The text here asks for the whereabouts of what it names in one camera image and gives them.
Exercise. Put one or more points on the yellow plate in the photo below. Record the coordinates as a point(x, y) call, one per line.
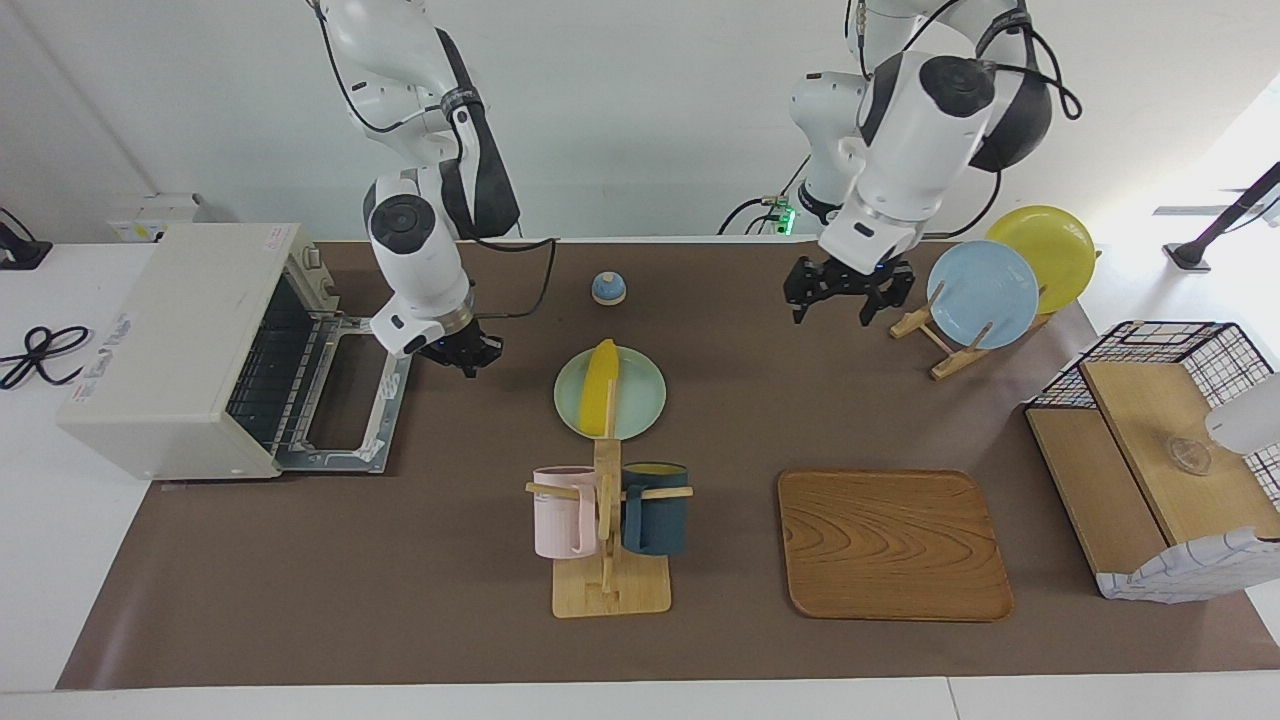
point(1055, 245)

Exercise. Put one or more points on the white checked cloth liner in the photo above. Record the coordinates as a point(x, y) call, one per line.
point(1200, 575)

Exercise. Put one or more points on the wooden tray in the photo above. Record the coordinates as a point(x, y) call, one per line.
point(890, 545)

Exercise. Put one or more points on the wooden plate rack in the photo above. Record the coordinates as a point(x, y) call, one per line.
point(950, 362)

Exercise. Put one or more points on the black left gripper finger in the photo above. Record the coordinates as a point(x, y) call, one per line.
point(885, 302)
point(800, 295)

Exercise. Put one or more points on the yellow corn cob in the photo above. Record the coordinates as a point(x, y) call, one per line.
point(597, 385)

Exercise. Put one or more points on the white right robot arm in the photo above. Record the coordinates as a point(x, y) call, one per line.
point(420, 250)

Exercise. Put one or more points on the white power strip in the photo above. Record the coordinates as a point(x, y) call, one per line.
point(150, 215)

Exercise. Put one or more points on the dark teal mug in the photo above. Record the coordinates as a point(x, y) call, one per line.
point(660, 515)

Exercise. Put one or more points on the wooden shelf box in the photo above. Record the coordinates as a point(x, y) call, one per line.
point(1150, 420)

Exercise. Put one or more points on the wooden mug rack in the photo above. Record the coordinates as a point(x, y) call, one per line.
point(608, 590)

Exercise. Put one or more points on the light green plate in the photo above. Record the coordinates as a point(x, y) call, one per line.
point(640, 395)

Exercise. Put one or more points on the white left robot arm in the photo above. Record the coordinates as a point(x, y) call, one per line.
point(920, 130)

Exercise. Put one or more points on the small black stand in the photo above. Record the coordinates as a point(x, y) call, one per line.
point(20, 252)

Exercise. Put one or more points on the light blue plate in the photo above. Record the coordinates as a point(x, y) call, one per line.
point(985, 295)

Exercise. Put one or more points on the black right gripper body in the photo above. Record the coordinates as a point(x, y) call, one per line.
point(465, 345)

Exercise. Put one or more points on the small clear glass dish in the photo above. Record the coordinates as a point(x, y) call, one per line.
point(1188, 456)

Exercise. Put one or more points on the white rounded device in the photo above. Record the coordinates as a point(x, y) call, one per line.
point(1248, 420)

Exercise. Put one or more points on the black angled stand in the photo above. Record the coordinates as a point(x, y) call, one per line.
point(1215, 235)

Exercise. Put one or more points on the brown table mat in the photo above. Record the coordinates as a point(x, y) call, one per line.
point(450, 560)

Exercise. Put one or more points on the white toaster oven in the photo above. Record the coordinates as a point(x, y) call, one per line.
point(160, 340)

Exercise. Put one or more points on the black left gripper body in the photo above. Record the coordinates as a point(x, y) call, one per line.
point(850, 278)

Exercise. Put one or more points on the pink mug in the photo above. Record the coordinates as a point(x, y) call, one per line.
point(560, 515)

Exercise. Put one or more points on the small blue white bell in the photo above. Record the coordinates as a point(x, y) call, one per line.
point(608, 289)

